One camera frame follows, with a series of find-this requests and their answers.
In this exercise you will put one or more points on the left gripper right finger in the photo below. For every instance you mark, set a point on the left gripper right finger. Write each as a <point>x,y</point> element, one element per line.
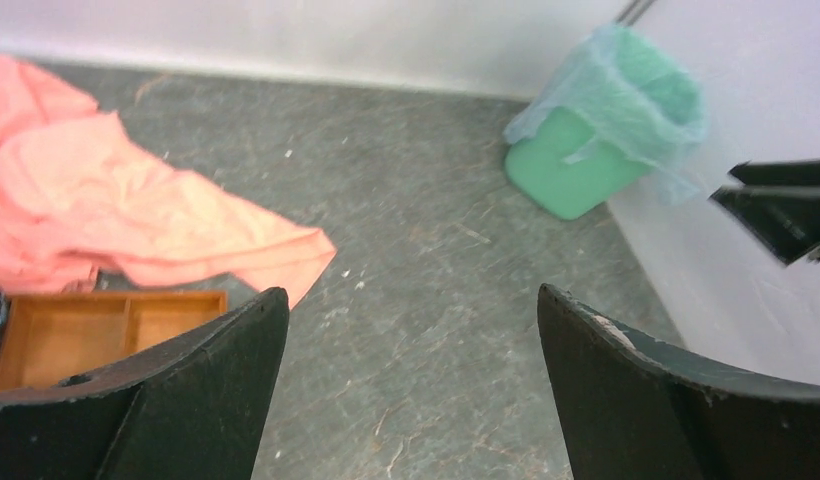
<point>633,407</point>

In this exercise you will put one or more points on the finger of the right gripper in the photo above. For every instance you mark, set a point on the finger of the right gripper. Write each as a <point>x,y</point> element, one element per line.
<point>796,173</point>
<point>785,220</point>

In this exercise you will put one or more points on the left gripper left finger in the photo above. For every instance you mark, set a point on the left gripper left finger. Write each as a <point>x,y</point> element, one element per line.
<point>191,407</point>

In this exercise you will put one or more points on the blue plastic trash bag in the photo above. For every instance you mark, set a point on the blue plastic trash bag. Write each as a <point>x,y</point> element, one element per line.
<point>634,96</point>

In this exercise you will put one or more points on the green trash bin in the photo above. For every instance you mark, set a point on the green trash bin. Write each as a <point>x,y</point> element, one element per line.
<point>568,170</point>

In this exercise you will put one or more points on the orange compartment tray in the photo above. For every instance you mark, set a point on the orange compartment tray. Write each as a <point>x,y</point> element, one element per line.
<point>49,337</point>

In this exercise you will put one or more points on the pink cloth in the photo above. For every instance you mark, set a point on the pink cloth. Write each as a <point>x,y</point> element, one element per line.
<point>78,197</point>

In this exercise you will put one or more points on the right aluminium corner post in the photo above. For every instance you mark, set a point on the right aluminium corner post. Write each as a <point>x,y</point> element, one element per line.
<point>633,11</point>

